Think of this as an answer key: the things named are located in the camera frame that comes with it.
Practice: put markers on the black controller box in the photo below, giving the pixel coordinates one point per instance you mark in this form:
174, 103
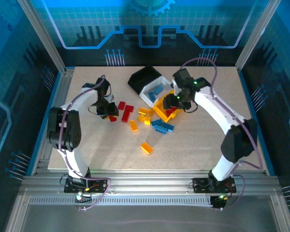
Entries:
218, 204

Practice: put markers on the aluminium side rail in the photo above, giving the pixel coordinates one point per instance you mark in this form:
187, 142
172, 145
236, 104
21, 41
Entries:
64, 82

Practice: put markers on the red square lego brick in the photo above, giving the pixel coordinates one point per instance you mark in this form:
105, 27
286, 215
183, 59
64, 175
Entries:
169, 112

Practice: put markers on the yellow plastic bin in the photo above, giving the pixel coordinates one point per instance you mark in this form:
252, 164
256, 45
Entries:
158, 106

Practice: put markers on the white plastic bin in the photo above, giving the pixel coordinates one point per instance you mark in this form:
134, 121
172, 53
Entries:
164, 81

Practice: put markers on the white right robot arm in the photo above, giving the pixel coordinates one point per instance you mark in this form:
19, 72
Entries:
212, 106

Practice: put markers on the aluminium frame post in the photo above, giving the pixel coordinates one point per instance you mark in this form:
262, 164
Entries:
255, 36
43, 36

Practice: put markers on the aluminium mounting rail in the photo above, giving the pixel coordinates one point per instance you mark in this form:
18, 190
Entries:
147, 183

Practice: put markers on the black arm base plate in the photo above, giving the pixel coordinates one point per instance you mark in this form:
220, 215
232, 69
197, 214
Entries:
198, 186
101, 186

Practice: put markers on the black plastic bin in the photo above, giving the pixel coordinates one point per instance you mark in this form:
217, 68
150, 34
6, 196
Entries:
141, 78

